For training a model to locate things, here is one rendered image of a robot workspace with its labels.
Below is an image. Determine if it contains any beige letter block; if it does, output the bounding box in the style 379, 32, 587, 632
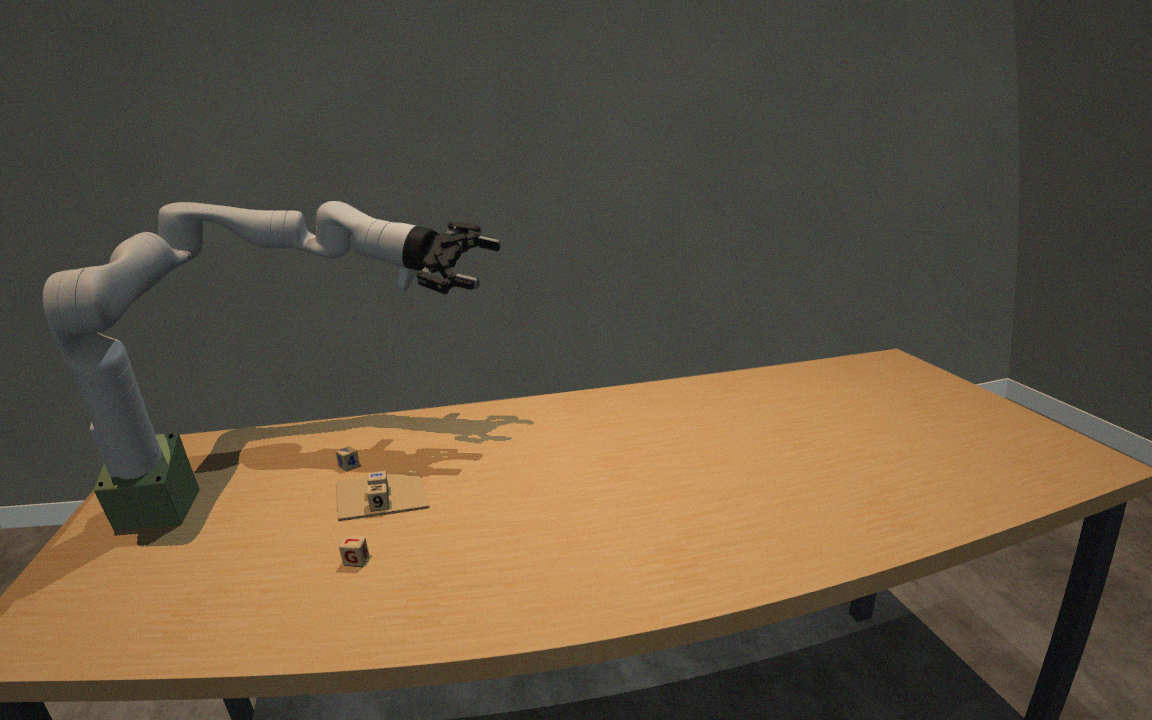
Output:
367, 484, 391, 511
336, 446, 361, 471
367, 471, 389, 494
339, 536, 369, 566

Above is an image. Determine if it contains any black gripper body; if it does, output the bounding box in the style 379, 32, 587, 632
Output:
402, 226, 461, 273

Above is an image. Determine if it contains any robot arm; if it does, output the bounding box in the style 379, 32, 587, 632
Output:
43, 200, 418, 479

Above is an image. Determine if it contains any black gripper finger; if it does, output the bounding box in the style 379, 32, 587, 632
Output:
416, 248, 479, 294
440, 221, 500, 253

